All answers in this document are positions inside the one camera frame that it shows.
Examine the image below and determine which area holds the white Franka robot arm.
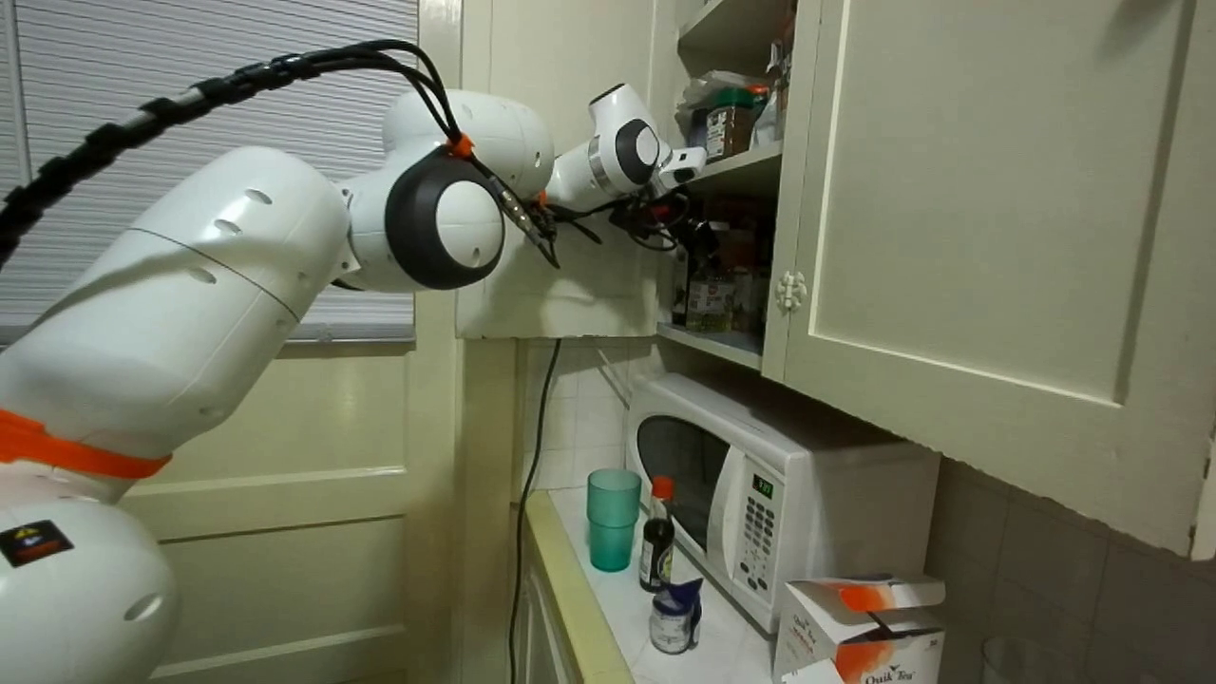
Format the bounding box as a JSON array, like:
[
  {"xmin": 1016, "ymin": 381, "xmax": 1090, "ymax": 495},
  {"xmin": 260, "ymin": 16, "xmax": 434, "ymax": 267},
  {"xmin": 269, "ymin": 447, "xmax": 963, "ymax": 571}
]
[{"xmin": 0, "ymin": 38, "xmax": 706, "ymax": 684}]

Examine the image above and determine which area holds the open cabinet door left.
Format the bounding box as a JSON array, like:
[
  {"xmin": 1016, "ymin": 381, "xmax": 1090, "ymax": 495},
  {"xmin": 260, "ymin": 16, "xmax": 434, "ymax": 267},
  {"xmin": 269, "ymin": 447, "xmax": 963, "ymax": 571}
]
[{"xmin": 455, "ymin": 0, "xmax": 674, "ymax": 339}]

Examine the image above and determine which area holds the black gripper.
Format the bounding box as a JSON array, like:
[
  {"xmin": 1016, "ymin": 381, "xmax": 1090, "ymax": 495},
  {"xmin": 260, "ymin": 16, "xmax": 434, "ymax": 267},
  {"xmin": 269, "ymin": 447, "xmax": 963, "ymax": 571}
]
[{"xmin": 609, "ymin": 188, "xmax": 704, "ymax": 249}]

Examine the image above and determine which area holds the dark sauce bottle red cap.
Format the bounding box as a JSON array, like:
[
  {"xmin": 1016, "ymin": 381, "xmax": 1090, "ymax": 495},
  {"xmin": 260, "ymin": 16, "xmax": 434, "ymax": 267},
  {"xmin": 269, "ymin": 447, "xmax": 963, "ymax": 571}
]
[{"xmin": 640, "ymin": 475, "xmax": 678, "ymax": 594}]

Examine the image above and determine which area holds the cream cabinet door right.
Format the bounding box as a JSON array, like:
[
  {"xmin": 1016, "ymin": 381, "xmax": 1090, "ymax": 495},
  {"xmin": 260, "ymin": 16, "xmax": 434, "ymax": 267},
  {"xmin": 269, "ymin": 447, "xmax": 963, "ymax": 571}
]
[{"xmin": 764, "ymin": 0, "xmax": 1216, "ymax": 562}]

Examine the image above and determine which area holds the white microwave oven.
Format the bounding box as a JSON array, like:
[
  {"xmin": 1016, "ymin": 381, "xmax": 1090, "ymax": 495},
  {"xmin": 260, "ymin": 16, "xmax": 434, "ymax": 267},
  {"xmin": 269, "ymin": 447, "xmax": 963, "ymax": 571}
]
[{"xmin": 626, "ymin": 372, "xmax": 940, "ymax": 635}]

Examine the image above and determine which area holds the black power cable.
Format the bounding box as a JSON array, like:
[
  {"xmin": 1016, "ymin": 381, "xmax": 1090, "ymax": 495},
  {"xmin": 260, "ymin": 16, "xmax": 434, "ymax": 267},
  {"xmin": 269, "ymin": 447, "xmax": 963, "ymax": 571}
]
[{"xmin": 505, "ymin": 339, "xmax": 568, "ymax": 684}]

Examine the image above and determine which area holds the white window blind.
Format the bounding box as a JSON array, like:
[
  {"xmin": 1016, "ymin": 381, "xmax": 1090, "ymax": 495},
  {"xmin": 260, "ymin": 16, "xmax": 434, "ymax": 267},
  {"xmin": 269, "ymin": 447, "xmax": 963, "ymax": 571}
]
[{"xmin": 0, "ymin": 0, "xmax": 421, "ymax": 350}]

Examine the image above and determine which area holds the small metal tin can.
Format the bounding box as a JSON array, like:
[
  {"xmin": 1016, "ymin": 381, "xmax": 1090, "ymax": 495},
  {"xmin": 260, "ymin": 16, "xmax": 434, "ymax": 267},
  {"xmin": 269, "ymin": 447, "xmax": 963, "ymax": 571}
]
[{"xmin": 652, "ymin": 580, "xmax": 704, "ymax": 652}]

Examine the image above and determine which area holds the teal plastic cup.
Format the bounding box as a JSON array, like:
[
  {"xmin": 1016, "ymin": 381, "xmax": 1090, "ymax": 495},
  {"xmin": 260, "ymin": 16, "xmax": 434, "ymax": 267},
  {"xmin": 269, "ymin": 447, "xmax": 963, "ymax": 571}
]
[{"xmin": 586, "ymin": 466, "xmax": 642, "ymax": 573}]

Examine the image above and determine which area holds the white box orange print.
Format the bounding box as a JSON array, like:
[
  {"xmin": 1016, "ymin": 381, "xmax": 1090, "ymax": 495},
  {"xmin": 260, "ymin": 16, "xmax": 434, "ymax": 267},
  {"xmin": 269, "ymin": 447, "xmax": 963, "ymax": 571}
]
[{"xmin": 771, "ymin": 577, "xmax": 947, "ymax": 684}]

